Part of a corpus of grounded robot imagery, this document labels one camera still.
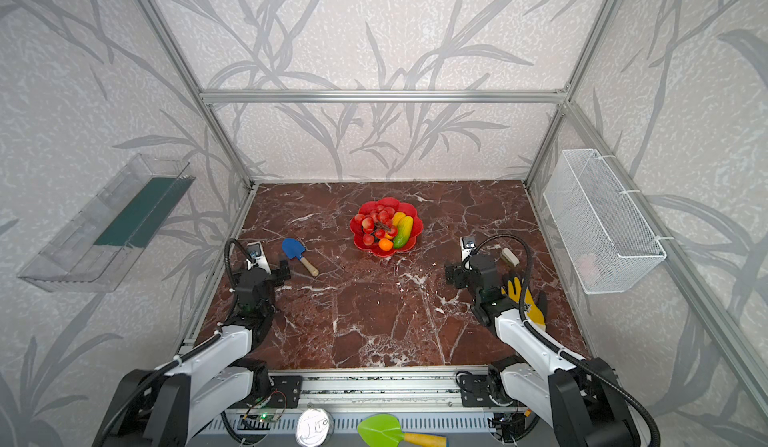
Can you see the green circuit board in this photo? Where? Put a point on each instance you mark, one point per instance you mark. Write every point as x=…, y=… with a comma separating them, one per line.
x=264, y=421

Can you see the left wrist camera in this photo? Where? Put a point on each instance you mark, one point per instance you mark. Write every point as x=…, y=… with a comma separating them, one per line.
x=256, y=257

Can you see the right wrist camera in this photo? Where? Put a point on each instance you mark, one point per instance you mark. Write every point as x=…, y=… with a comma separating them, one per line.
x=468, y=247

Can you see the red fake grape bunch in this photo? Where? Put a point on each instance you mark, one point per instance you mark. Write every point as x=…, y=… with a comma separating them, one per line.
x=374, y=225

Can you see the white wire mesh basket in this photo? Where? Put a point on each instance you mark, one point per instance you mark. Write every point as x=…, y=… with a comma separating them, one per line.
x=608, y=241

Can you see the yellow orange fake squash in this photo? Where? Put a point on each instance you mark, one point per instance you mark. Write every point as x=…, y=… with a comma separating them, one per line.
x=397, y=218

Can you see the blue toy trowel wooden handle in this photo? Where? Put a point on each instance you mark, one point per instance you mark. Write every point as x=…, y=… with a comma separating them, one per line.
x=294, y=249

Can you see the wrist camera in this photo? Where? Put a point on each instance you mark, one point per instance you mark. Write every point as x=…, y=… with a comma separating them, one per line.
x=468, y=247
x=256, y=257

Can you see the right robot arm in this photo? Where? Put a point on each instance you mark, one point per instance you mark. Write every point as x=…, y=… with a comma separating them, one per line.
x=580, y=399

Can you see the clear plastic wall tray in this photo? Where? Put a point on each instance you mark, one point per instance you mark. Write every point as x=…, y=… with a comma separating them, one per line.
x=96, y=249

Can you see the green yellow fake mango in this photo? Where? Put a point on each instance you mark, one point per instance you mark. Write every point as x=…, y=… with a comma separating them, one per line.
x=404, y=230

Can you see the red flower-shaped fruit bowl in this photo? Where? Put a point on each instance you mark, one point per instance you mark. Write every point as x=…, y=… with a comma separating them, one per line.
x=399, y=206

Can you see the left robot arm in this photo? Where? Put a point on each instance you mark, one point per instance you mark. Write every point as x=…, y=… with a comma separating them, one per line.
x=169, y=405

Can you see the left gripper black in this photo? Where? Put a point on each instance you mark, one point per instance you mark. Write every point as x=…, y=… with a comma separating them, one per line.
x=274, y=273

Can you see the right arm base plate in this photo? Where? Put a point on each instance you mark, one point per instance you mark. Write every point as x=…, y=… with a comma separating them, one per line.
x=479, y=390

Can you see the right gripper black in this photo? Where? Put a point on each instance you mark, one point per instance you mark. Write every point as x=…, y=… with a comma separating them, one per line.
x=459, y=273

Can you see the green toy shovel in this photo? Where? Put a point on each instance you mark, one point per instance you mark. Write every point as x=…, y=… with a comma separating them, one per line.
x=384, y=430

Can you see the white round disc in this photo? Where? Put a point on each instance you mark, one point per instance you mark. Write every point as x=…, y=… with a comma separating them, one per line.
x=314, y=427

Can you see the white handled tool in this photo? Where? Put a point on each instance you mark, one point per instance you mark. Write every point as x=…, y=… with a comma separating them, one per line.
x=509, y=257

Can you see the small fake orange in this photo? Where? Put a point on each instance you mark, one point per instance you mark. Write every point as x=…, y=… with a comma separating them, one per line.
x=385, y=244

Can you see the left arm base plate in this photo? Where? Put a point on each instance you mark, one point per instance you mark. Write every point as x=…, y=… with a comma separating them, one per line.
x=283, y=393

